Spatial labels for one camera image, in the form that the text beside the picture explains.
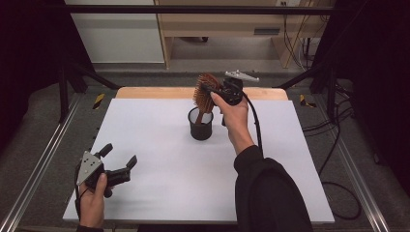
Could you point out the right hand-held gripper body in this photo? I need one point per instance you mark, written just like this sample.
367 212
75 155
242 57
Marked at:
232 92

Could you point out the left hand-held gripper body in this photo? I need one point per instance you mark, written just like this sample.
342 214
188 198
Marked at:
88 166

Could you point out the wooden paddle hairbrush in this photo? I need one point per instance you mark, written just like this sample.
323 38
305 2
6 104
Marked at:
203 96

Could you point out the black mesh cup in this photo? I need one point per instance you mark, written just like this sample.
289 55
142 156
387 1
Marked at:
200 132

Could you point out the person's right hand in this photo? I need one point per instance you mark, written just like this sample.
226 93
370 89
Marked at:
237 124

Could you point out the person's left hand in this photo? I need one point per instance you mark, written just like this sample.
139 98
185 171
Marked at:
92 206

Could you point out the yellow black tape strip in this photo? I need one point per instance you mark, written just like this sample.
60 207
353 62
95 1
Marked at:
98 101
303 101

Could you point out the light wooden desk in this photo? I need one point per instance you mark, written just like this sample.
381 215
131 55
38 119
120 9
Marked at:
222 27

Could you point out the white cabinet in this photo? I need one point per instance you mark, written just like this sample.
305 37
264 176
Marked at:
122 35

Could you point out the black curtain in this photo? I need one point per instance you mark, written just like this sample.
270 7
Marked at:
377 80
29 64

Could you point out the aluminium floor rail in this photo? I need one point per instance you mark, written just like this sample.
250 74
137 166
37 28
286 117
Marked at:
42 154
357 177

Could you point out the black metal frame stand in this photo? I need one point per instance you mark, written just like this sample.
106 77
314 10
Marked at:
331 93
63 93

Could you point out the black horizontal frame bar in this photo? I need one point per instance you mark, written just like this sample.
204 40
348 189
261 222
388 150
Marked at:
193 9

